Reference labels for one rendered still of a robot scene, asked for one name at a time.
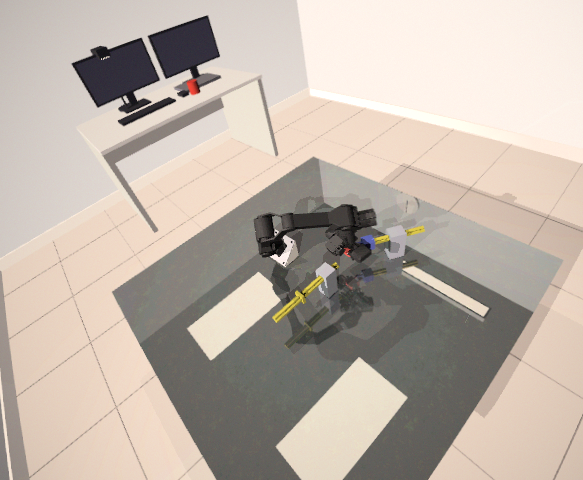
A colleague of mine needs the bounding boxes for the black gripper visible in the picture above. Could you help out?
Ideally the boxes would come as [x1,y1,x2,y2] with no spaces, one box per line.
[325,228,372,263]

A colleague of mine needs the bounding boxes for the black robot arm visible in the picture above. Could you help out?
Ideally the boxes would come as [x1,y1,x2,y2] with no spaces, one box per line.
[254,204,377,258]

